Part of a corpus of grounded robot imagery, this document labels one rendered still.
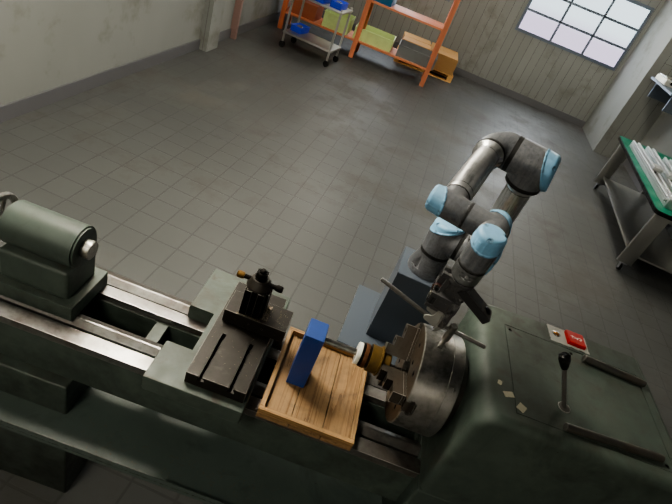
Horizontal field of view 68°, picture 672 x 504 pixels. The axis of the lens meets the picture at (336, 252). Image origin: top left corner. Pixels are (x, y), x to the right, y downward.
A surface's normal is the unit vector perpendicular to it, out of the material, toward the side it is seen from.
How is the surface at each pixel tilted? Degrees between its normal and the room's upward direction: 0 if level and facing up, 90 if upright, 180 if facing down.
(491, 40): 90
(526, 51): 90
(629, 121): 90
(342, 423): 0
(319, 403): 0
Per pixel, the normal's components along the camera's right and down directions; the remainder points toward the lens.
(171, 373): 0.31, -0.76
